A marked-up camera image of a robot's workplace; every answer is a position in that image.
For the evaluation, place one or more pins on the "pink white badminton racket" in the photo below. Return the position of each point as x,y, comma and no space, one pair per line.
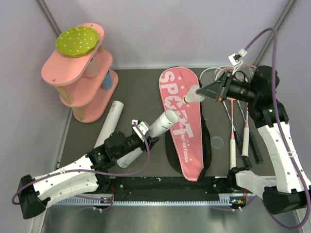
232,139

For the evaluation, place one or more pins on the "beige cup on shelf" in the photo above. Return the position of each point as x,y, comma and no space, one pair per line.
92,69

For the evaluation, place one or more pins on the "white shuttlecock tube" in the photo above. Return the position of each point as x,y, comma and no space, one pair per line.
166,120
110,122

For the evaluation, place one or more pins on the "grey slotted cable duct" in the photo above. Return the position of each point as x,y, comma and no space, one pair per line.
221,200

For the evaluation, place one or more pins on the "blue cup on shelf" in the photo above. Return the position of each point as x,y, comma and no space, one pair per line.
107,82

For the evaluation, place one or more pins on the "pink three-tier wooden shelf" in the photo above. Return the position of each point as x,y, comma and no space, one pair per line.
84,96

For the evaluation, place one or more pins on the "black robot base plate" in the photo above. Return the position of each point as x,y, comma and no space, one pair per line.
168,189

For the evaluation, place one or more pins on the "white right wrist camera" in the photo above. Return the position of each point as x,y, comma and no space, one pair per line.
236,58

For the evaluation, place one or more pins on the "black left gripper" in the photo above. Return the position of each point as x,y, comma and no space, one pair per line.
150,142

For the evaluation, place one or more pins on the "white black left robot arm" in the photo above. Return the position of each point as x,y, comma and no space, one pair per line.
86,175

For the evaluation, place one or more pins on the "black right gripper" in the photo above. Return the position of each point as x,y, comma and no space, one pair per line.
213,91

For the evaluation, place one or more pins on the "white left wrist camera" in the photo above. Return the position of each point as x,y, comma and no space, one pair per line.
141,128

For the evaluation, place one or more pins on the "white plastic shuttlecock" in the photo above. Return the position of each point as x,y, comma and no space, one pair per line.
192,95

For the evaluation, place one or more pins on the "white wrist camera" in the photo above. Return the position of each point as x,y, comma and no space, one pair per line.
141,128
236,58

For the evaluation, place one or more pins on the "white shuttlecock tube on table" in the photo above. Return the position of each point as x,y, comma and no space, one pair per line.
110,122

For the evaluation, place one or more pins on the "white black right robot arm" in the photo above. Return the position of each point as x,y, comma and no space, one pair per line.
253,85

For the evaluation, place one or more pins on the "pink sport racket bag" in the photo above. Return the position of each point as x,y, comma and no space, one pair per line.
174,84

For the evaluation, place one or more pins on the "green polka dot plate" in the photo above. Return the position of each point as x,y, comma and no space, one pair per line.
76,42

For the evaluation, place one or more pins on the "clear round tube lid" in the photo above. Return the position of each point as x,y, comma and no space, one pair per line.
217,142

